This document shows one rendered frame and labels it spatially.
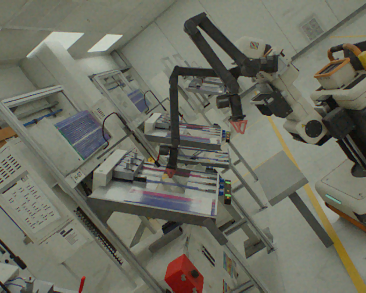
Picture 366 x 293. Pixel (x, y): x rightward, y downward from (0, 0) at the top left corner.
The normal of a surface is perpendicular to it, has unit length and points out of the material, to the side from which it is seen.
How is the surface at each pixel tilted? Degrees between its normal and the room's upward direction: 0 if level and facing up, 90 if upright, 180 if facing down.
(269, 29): 90
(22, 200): 90
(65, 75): 90
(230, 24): 90
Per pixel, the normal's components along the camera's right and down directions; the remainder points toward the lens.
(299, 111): 0.08, 0.13
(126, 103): -0.11, 0.27
